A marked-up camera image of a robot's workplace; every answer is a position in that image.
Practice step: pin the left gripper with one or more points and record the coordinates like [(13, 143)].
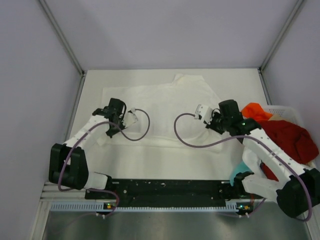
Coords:
[(111, 133)]

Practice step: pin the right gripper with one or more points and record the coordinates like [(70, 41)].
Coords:
[(211, 126)]

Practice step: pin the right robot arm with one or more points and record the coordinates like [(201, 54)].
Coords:
[(276, 176)]

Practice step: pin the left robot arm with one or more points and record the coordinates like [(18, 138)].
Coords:
[(69, 166)]

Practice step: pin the orange t shirt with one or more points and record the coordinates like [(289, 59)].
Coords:
[(255, 111)]

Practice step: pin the white printed t shirt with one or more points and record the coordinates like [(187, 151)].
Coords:
[(252, 161)]

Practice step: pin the teal t shirt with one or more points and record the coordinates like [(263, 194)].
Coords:
[(239, 169)]

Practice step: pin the white laundry basket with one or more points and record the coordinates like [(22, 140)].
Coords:
[(286, 114)]

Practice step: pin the red t shirt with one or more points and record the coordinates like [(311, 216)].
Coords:
[(294, 140)]

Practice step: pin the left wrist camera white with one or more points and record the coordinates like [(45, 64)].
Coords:
[(129, 118)]

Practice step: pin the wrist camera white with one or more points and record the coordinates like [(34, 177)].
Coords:
[(204, 113), (129, 118)]

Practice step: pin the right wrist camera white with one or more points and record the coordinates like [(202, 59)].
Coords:
[(204, 113)]

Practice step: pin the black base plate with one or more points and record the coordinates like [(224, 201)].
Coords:
[(167, 193)]

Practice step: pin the grey slotted cable duct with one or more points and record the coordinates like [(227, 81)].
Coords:
[(104, 207)]

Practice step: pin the left aluminium frame post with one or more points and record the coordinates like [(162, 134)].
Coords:
[(60, 36)]

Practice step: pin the aluminium frame post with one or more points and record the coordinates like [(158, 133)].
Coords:
[(60, 36), (289, 21)]

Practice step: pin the aluminium front rail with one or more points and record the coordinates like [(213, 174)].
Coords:
[(50, 192)]

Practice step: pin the right aluminium frame post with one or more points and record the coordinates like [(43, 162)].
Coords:
[(289, 21)]

